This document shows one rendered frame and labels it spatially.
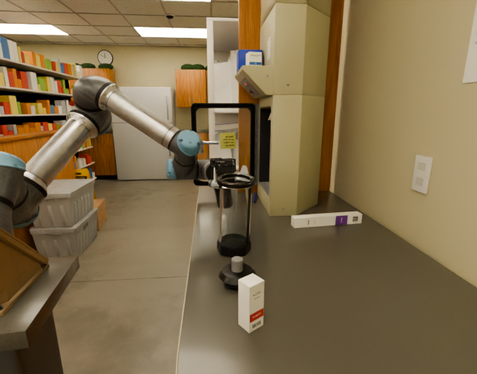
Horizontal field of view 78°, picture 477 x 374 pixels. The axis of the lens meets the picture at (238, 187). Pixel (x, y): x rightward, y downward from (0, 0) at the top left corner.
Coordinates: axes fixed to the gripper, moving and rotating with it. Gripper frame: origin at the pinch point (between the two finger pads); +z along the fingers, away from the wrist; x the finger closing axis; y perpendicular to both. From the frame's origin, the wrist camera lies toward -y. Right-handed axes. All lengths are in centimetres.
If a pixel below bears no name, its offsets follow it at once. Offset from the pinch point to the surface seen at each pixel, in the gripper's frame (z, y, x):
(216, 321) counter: 25.6, -22.9, -13.8
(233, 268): 15.0, -17.3, -6.4
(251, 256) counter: 2.3, -20.7, 3.4
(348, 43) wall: -44, 56, 75
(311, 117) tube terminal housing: -24, 21, 41
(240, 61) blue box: -43, 45, 19
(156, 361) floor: -77, -108, -23
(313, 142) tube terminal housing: -27, 11, 44
